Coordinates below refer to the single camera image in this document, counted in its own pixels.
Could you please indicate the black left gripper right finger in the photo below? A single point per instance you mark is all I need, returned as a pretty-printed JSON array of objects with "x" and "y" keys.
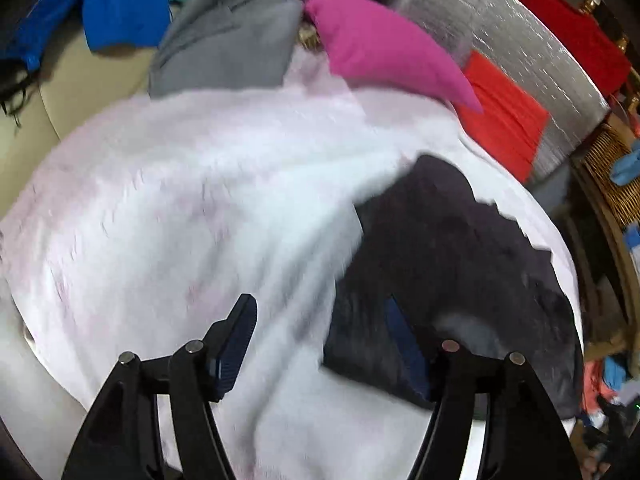
[{"x": 524, "y": 437}]

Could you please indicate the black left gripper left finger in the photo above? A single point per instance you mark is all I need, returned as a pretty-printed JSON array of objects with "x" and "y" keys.
[{"x": 120, "y": 436}]

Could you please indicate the black puffer jacket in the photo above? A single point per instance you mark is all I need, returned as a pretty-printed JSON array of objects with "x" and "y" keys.
[{"x": 433, "y": 257}]

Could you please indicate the light pink bed blanket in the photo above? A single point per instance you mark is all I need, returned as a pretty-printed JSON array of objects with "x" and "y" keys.
[{"x": 145, "y": 224}]

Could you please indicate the blue white box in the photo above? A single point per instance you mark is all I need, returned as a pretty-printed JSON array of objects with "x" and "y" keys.
[{"x": 632, "y": 241}]

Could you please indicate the light blue cloth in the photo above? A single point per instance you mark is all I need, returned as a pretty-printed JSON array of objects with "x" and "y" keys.
[{"x": 627, "y": 168}]

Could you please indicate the wicker basket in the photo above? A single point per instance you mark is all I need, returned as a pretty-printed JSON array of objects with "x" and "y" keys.
[{"x": 597, "y": 155}]

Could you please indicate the red-orange pillow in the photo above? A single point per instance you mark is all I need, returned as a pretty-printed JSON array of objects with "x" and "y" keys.
[{"x": 512, "y": 122}]

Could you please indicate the beige sofa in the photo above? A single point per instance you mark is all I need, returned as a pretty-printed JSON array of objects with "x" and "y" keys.
[{"x": 74, "y": 85}]

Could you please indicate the red cloth on headboard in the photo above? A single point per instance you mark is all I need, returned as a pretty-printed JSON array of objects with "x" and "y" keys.
[{"x": 580, "y": 33}]

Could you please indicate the grey garment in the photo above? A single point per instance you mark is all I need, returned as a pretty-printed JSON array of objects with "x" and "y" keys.
[{"x": 226, "y": 44}]

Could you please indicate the magenta pillow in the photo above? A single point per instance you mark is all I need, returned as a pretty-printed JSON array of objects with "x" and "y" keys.
[{"x": 370, "y": 44}]

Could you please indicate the blue garment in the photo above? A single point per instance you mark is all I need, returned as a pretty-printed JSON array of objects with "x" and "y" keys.
[{"x": 27, "y": 25}]

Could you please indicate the silver foil insulation sheet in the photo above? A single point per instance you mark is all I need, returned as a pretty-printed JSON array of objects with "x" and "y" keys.
[{"x": 526, "y": 50}]

